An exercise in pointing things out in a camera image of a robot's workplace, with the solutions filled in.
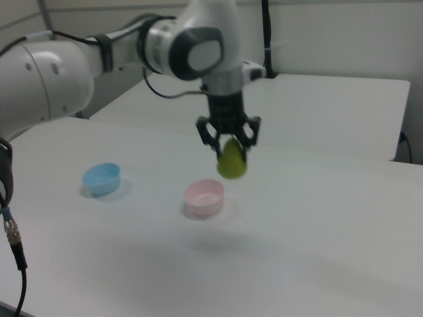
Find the blue plastic bowl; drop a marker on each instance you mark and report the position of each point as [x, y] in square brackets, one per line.
[100, 180]

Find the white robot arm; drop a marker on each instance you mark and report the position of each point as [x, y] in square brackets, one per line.
[49, 82]

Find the grey partition frame post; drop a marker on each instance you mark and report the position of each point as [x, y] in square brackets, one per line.
[44, 13]

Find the pink plastic bowl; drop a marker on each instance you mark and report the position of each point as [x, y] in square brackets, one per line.
[205, 198]

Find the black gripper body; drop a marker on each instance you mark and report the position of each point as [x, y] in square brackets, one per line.
[226, 112]

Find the black camera stand pole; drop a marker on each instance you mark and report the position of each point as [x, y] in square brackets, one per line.
[267, 33]

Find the green pear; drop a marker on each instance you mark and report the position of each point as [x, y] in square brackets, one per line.
[231, 165]

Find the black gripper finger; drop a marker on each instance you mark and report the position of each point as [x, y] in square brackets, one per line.
[252, 133]
[208, 133]

